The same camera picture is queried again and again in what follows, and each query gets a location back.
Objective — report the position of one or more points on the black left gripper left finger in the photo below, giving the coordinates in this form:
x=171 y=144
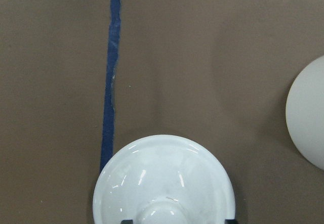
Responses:
x=127 y=221

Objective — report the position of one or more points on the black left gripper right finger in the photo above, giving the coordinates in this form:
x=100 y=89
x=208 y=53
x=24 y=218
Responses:
x=230 y=221

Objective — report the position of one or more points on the white ceramic lid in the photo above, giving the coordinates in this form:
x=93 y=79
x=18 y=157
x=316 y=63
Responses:
x=163 y=179

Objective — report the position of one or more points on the white enamel mug blue rim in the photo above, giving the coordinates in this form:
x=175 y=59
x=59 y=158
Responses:
x=304 y=112

